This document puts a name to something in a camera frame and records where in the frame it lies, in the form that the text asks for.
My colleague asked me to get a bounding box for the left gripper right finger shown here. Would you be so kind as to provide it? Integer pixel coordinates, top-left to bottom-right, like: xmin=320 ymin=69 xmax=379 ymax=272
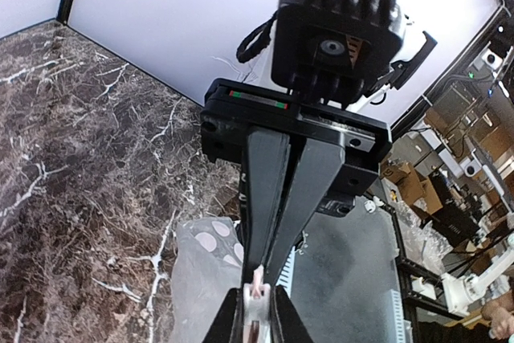
xmin=271 ymin=286 xmax=313 ymax=343

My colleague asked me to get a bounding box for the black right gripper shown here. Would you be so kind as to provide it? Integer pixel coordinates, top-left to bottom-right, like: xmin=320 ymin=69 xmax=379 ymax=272
xmin=200 ymin=78 xmax=392 ymax=279

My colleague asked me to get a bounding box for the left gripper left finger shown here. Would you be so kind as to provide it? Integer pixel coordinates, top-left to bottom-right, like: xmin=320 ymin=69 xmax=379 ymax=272
xmin=202 ymin=288 xmax=244 ymax=343

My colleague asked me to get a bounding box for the clear zip top bag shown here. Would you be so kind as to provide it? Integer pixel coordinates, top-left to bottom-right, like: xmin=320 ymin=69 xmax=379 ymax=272
xmin=169 ymin=217 xmax=244 ymax=342

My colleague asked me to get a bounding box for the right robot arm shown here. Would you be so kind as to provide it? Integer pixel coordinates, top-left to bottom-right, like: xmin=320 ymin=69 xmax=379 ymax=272
xmin=201 ymin=10 xmax=418 ymax=284

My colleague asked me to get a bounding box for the white slotted cable duct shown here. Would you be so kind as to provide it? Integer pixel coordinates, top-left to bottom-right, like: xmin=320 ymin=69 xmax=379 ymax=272
xmin=292 ymin=254 xmax=408 ymax=342

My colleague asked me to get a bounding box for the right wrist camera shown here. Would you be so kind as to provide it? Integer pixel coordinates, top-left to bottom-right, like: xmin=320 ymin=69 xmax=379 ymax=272
xmin=236 ymin=0 xmax=439 ymax=107

